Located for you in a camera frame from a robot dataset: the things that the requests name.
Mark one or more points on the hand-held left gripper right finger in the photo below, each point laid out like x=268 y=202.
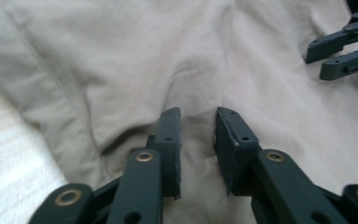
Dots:
x=239 y=155

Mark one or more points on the beige garment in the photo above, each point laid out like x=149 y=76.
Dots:
x=136 y=62

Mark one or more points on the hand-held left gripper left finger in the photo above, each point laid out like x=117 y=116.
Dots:
x=167 y=149

